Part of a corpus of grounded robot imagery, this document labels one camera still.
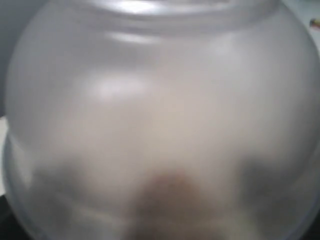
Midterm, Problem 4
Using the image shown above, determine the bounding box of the clear plastic shaker bottle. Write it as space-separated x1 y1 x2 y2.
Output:
2 0 320 240

